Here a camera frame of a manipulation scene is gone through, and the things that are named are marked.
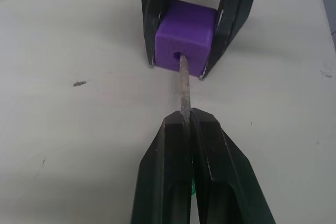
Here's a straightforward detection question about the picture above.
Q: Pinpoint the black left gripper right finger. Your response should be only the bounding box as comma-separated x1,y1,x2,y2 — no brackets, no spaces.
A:
189,108,277,224

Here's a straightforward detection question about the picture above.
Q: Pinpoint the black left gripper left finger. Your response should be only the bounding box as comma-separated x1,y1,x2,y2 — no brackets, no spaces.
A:
130,111,194,224

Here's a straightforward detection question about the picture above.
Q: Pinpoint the purple block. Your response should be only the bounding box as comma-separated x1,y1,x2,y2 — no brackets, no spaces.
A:
154,0,219,78

